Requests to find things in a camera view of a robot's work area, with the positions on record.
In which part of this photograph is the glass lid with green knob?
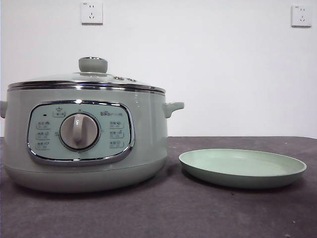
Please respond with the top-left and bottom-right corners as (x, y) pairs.
(7, 56), (166, 93)

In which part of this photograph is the white wall socket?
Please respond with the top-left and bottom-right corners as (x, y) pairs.
(81, 1), (104, 25)
(291, 4), (312, 28)

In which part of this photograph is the pale green round plate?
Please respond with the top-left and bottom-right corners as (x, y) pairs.
(178, 148), (307, 189)

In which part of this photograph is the pale green electric steamer pot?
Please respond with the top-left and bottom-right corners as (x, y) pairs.
(0, 86), (185, 194)

